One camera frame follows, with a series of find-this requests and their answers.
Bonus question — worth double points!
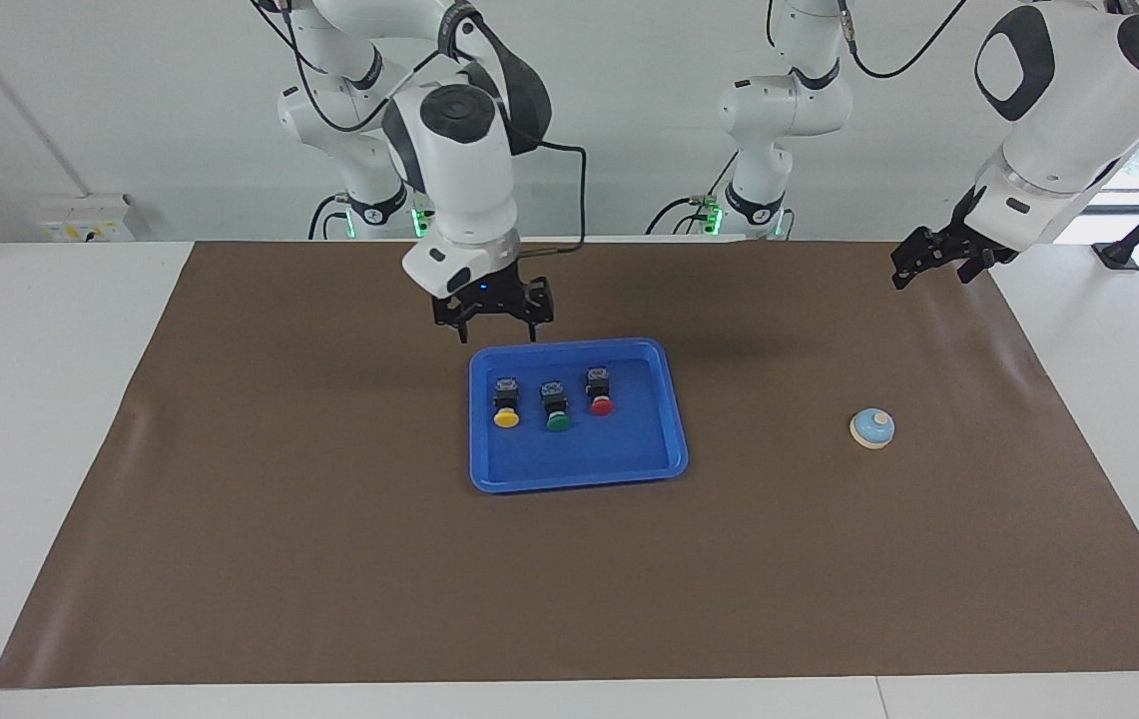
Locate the green push button switch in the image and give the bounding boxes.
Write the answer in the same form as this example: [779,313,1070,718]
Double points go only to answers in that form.
[540,379,573,433]

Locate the light blue call bell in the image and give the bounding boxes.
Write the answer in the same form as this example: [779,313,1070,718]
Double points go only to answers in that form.
[849,407,896,450]

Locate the blue plastic tray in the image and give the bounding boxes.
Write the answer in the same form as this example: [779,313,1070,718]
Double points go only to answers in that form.
[469,338,690,494]

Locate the brown table mat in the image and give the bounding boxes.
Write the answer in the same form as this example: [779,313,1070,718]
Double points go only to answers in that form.
[0,240,1139,690]

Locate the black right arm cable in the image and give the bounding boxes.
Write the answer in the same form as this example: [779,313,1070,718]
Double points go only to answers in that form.
[255,0,588,264]

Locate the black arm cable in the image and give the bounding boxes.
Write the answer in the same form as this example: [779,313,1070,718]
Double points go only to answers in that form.
[834,0,969,80]
[255,0,588,264]

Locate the black base cable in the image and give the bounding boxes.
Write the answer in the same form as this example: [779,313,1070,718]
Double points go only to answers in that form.
[645,150,740,238]
[307,193,350,241]

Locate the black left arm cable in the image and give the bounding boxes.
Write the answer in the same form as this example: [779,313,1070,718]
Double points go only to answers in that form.
[834,0,969,80]

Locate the white wall socket box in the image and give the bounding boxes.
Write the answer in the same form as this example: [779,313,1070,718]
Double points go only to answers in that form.
[38,195,138,244]

